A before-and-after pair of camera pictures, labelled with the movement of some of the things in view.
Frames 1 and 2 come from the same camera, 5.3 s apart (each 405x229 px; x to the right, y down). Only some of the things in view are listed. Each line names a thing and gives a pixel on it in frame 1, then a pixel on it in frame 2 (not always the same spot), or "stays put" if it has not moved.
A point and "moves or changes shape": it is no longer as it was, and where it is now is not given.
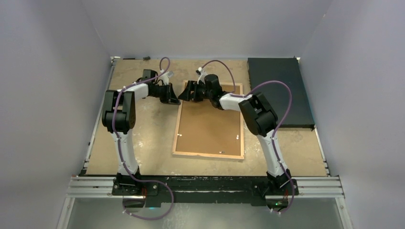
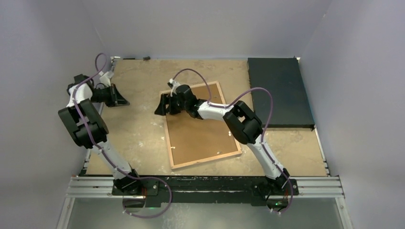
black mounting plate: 208,190 stays put
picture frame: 204,131 moves or changes shape
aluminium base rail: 309,188 stays put
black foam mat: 288,70 stays put
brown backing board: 204,129 moves or changes shape
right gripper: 191,86 → 167,99
